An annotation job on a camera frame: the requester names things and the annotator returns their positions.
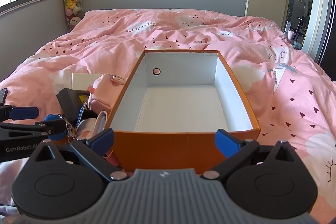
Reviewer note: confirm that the pink printed blanket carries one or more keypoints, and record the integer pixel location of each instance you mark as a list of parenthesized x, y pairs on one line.
[(183, 29)]

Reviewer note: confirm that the orange cardboard box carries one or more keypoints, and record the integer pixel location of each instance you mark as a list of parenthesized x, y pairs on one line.
[(168, 145)]

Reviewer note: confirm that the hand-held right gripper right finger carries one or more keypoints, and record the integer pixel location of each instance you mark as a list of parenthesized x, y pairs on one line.
[(225, 142)]

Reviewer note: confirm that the purple cup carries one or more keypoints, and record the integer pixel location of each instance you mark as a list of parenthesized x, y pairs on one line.
[(291, 35)]

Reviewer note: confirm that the pink round pouch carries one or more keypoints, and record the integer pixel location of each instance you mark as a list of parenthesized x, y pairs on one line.
[(89, 125)]

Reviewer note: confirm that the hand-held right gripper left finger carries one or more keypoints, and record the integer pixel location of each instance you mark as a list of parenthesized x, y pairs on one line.
[(101, 138)]

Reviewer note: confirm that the white cardboard box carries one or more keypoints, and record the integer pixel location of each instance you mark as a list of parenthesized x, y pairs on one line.
[(81, 81)]

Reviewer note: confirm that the clear tube of plush toys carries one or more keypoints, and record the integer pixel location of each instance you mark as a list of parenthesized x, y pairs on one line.
[(71, 1)]

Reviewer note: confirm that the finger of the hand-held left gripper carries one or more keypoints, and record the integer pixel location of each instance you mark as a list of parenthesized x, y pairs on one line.
[(31, 127), (25, 112)]

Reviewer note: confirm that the dark picture card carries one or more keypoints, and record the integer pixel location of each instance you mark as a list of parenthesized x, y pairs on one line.
[(68, 103)]

